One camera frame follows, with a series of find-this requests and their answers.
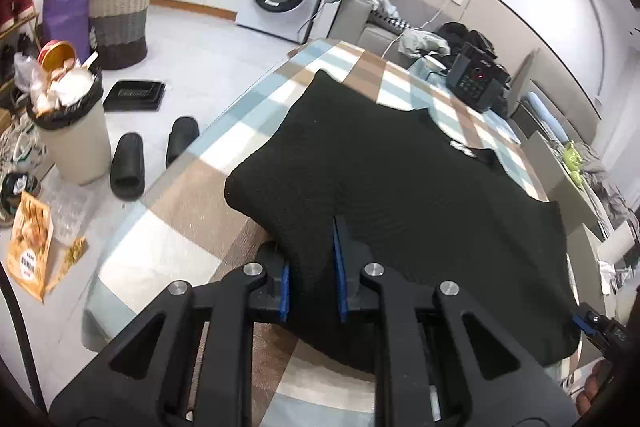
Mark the large grey cabinet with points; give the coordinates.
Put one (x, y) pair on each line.
(585, 267)

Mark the black knit sweater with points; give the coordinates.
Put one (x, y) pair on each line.
(400, 187)

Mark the brown checkered tablecloth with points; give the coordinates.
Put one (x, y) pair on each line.
(190, 227)

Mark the woven laundry basket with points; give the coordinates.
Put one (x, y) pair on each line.
(117, 22)

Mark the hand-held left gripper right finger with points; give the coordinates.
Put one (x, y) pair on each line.
(341, 277)

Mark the gold wrapper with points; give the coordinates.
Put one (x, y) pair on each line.
(74, 252)

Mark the black plastic tray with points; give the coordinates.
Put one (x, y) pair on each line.
(132, 94)

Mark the grey sofa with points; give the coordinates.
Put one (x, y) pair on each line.
(372, 42)

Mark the black electric pressure cooker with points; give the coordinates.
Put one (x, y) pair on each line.
(475, 82)

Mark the light blue pillow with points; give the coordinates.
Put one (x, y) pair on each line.
(545, 117)

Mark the light grey garment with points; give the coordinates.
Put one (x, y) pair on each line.
(420, 41)

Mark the houndstooth cushion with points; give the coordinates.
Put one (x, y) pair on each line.
(395, 24)

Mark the teal checkered table cover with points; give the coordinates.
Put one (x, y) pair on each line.
(500, 127)

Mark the person's right hand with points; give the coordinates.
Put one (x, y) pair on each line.
(592, 387)

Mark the grey bed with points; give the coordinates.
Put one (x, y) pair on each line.
(530, 82)

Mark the white bowl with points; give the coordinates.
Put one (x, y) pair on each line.
(432, 63)

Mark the clear plastic tray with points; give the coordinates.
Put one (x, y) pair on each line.
(70, 212)

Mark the gold shoe rack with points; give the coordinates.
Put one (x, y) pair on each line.
(17, 2)

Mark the purple bag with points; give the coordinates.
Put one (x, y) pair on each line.
(65, 12)

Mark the small grey cabinet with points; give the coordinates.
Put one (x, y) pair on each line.
(550, 177)

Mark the white sneakers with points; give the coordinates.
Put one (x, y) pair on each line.
(22, 147)

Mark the black slipper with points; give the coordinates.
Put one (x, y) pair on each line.
(127, 162)
(181, 139)

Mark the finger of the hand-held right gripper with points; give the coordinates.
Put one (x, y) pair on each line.
(582, 322)

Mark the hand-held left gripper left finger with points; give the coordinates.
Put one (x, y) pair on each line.
(284, 292)

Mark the orange snack bag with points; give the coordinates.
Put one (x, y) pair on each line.
(30, 252)

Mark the green toy figure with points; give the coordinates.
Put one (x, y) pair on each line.
(572, 157)

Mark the grey duvet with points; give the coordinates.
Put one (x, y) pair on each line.
(605, 187)

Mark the beige trash bin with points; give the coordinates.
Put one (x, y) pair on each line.
(75, 147)

